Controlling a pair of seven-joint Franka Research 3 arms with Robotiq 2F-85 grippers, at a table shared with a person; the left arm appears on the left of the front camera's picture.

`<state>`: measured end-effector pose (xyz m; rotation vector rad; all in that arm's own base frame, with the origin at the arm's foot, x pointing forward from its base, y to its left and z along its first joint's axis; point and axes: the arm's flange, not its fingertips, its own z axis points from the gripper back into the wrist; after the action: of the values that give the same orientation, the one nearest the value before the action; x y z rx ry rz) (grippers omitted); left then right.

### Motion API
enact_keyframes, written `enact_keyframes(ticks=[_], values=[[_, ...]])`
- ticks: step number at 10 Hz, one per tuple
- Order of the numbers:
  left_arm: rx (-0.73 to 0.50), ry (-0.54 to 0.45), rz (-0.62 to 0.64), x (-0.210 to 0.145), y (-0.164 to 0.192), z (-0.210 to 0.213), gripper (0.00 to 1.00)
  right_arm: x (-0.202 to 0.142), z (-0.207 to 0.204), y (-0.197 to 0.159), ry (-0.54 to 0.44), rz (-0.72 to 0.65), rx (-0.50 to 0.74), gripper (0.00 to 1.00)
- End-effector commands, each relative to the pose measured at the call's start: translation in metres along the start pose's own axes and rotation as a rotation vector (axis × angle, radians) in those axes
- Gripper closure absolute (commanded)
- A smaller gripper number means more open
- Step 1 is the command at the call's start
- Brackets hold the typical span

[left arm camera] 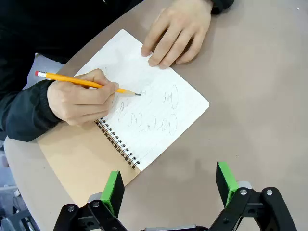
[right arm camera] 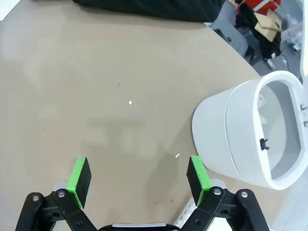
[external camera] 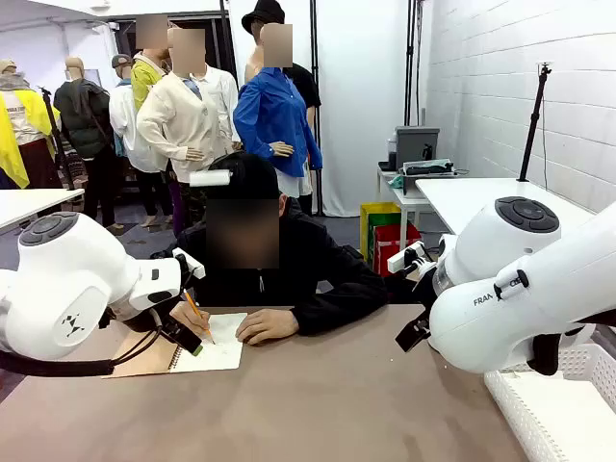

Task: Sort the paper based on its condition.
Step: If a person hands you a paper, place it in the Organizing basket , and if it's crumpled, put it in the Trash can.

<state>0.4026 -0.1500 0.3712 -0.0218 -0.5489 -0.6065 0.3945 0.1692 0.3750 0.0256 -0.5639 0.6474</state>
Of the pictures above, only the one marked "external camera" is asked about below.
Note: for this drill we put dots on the mannequin in dark puffer jacket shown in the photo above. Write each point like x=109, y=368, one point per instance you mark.
x=84, y=125

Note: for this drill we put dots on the grey printer on table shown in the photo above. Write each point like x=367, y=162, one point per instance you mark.
x=416, y=146

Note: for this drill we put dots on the person's left forearm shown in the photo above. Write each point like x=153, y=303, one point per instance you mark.
x=341, y=303

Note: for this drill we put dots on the spiral notebook with brown cover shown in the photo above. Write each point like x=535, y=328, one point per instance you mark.
x=219, y=353

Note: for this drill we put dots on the red shopping bag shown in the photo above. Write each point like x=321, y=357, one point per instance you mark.
x=394, y=240

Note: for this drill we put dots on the yellow shopping bag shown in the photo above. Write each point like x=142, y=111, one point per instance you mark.
x=377, y=208

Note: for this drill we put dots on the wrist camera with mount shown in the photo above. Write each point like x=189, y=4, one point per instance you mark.
x=404, y=257
x=190, y=262

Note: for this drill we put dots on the white bottle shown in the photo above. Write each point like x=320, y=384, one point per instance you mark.
x=392, y=151

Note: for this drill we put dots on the white backdrop curtain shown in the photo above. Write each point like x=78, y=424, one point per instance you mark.
x=361, y=96

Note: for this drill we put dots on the small white table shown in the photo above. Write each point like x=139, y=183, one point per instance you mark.
x=33, y=199

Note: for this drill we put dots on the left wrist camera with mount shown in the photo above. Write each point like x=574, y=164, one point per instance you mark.
x=190, y=262

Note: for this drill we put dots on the white head-mounted camera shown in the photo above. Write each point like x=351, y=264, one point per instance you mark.
x=209, y=178

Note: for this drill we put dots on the grey tray with tools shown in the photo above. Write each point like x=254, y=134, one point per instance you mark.
x=428, y=167

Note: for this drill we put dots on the mannequin with black bucket hat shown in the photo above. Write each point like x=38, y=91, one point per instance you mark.
x=262, y=17

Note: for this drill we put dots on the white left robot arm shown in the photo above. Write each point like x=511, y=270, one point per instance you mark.
x=62, y=269

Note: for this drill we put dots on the mannequin with grey cap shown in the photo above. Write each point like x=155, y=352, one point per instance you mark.
x=126, y=120

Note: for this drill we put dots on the white perforated plastic basket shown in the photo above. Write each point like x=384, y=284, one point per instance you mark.
x=515, y=409

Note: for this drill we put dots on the person in black jacket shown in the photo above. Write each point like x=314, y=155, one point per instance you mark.
x=317, y=260

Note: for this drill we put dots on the short black tripod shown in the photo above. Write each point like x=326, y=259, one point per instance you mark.
x=57, y=139

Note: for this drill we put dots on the yellow pencil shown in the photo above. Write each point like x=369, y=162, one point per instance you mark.
x=197, y=313

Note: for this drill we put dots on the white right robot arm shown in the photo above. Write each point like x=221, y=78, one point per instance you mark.
x=529, y=298

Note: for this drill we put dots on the person's right hand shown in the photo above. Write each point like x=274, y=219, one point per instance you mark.
x=190, y=317

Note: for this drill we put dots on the black backdrop stand pole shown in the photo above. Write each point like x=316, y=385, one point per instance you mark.
x=315, y=120
x=413, y=62
x=228, y=43

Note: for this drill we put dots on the mannequin in yellow-green jacket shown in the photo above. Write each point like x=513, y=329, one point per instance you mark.
x=144, y=82

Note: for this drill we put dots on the white side table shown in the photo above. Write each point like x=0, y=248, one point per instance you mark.
x=402, y=199

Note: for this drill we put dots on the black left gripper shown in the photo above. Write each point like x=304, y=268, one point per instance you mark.
x=144, y=321

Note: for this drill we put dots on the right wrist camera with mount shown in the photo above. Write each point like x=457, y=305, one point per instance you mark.
x=404, y=257

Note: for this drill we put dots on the stack of white paper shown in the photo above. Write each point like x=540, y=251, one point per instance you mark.
x=572, y=418

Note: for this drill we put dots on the tall black camera tripod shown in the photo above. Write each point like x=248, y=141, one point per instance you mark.
x=531, y=130

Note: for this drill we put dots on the person's left hand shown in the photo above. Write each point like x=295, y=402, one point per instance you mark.
x=269, y=327

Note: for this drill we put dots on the mannequin in blue shirt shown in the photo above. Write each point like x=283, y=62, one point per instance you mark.
x=274, y=115

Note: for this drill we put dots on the green shopping bag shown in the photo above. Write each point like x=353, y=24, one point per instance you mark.
x=385, y=219

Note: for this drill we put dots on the teal cloth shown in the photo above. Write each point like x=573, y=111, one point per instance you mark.
x=396, y=182

